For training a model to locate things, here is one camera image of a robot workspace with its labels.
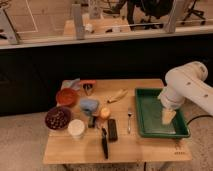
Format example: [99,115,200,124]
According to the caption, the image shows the red bowl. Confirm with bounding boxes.
[56,88,78,106]

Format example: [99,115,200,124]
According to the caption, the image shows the metal fork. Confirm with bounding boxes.
[127,108,133,134]

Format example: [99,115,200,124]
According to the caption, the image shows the black handled knife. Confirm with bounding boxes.
[101,128,108,159]

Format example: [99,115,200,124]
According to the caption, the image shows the grey cloth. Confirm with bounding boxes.
[61,78,80,91]

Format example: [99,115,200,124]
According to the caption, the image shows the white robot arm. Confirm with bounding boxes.
[158,61,213,125]

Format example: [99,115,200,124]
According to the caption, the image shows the small dark object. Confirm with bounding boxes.
[88,116,97,128]

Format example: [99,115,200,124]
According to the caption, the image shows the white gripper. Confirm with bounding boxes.
[158,87,185,125]

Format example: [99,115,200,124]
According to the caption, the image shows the black cable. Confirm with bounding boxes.
[186,114,213,127]

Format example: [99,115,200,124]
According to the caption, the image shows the background wooden table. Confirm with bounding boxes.
[63,18,131,36]

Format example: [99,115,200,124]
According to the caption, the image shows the banana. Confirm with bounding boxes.
[107,89,128,103]

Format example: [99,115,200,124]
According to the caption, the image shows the black office chair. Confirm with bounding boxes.
[127,0,174,30]

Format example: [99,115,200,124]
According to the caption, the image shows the dark bowl with beans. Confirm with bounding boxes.
[45,106,72,130]

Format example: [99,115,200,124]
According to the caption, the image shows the green plastic tray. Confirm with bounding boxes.
[135,88,190,139]

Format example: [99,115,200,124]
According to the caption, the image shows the yellow orange round fruit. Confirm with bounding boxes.
[100,107,111,119]

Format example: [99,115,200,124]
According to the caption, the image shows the white cup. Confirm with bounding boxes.
[68,119,86,139]

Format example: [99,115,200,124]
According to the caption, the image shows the black rectangular block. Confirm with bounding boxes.
[108,119,118,141]

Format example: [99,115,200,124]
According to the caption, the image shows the blue sponge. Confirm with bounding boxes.
[79,98,99,116]

